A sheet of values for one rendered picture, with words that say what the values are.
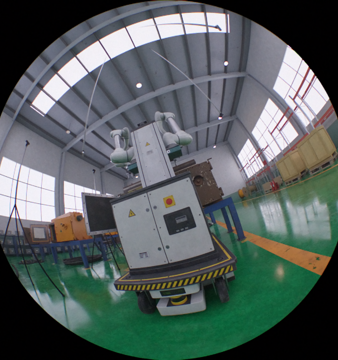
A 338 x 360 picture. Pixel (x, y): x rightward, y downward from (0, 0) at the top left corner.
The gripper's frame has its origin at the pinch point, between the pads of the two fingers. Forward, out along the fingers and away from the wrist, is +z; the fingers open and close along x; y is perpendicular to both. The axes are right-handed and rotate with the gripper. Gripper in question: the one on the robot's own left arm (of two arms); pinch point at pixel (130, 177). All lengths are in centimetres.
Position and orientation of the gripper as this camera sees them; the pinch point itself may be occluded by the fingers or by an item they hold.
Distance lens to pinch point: 218.5
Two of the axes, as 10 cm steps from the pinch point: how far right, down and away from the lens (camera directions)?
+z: 3.0, 9.0, -3.1
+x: -8.2, 0.8, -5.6
